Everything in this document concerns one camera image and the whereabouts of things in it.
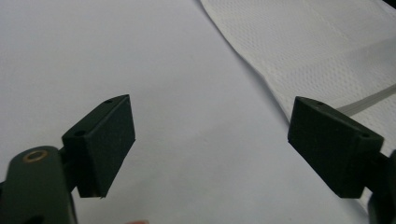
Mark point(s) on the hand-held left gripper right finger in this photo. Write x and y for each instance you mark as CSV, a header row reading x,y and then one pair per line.
x,y
333,149

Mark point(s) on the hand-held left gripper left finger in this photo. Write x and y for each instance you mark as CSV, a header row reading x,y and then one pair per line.
x,y
102,146

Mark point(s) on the white table mat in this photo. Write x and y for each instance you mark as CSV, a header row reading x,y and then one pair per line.
x,y
93,46

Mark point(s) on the white mesh garment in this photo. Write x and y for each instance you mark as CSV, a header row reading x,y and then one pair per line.
x,y
311,46

